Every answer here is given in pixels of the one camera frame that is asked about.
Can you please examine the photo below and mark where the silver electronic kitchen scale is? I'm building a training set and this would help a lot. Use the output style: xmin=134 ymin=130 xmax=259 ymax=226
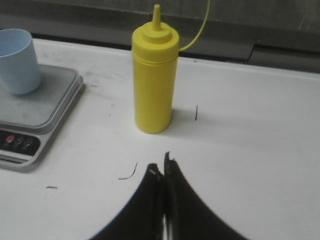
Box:
xmin=0 ymin=65 xmax=85 ymax=172

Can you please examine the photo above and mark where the grey stone counter ledge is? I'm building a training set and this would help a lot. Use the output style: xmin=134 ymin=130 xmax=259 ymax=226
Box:
xmin=0 ymin=0 xmax=320 ymax=73

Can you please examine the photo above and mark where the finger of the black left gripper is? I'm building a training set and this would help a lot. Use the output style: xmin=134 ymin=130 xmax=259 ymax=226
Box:
xmin=92 ymin=163 xmax=165 ymax=240
xmin=164 ymin=152 xmax=246 ymax=240

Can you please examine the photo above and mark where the yellow squeeze bottle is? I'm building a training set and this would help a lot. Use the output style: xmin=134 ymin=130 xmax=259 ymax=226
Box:
xmin=131 ymin=0 xmax=212 ymax=134

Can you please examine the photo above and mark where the light blue plastic cup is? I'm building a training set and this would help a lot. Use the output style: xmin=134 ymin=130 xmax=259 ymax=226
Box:
xmin=0 ymin=28 xmax=42 ymax=95

